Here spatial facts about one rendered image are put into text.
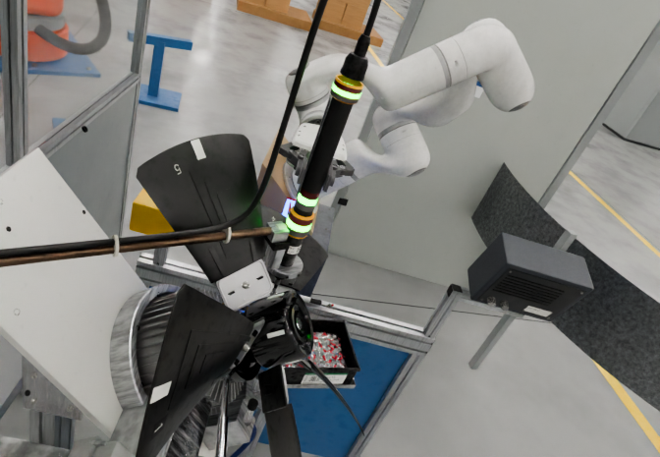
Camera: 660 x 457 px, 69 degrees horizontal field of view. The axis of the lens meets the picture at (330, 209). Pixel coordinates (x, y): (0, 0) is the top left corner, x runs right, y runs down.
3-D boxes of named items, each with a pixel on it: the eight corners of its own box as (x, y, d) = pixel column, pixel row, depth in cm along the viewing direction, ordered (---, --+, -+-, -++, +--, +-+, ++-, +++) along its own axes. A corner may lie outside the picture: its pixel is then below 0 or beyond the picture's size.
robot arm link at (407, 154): (347, 147, 156) (413, 113, 148) (369, 199, 154) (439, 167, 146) (334, 143, 145) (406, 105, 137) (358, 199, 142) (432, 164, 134)
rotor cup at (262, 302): (212, 364, 76) (287, 345, 73) (219, 286, 86) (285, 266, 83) (255, 393, 87) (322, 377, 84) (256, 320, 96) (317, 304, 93)
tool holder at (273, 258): (265, 284, 83) (280, 241, 78) (248, 257, 88) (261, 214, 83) (307, 276, 89) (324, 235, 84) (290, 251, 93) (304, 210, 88)
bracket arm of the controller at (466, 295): (448, 298, 137) (453, 290, 136) (446, 290, 140) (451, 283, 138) (522, 318, 141) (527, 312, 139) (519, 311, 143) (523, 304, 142)
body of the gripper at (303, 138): (338, 159, 95) (337, 187, 85) (288, 143, 93) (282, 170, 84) (351, 126, 91) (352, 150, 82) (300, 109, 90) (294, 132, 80)
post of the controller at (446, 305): (424, 336, 146) (453, 290, 136) (422, 328, 148) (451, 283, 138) (433, 338, 146) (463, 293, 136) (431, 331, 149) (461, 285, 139)
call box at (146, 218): (128, 234, 125) (132, 201, 119) (141, 213, 133) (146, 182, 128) (189, 251, 127) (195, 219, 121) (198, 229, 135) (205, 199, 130)
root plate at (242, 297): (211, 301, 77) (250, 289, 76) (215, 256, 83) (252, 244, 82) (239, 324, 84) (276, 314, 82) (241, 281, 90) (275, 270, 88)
